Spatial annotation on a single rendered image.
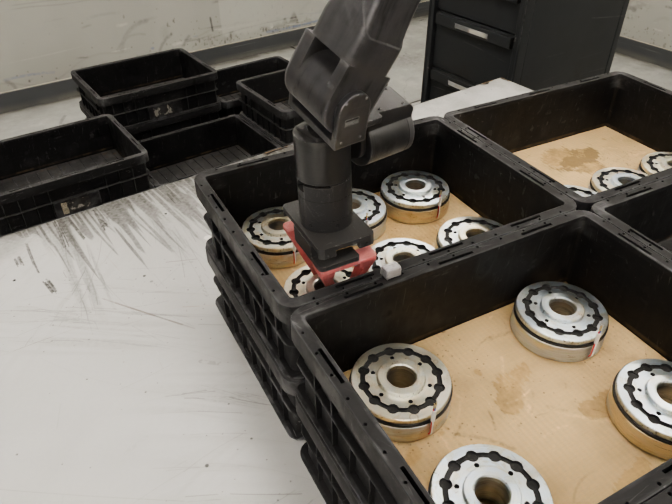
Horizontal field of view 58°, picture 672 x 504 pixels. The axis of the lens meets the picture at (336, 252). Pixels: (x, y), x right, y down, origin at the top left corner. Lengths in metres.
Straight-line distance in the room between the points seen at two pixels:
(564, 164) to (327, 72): 0.63
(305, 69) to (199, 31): 3.32
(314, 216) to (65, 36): 3.08
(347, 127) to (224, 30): 3.41
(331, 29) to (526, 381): 0.41
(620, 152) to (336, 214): 0.67
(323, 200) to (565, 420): 0.33
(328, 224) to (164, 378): 0.35
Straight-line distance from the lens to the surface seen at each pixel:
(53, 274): 1.10
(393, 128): 0.63
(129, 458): 0.80
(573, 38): 2.46
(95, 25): 3.65
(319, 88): 0.54
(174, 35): 3.81
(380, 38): 0.53
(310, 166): 0.60
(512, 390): 0.68
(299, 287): 0.72
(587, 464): 0.64
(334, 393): 0.53
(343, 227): 0.64
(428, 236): 0.87
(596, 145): 1.19
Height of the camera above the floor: 1.33
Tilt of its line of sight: 37 degrees down
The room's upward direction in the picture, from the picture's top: straight up
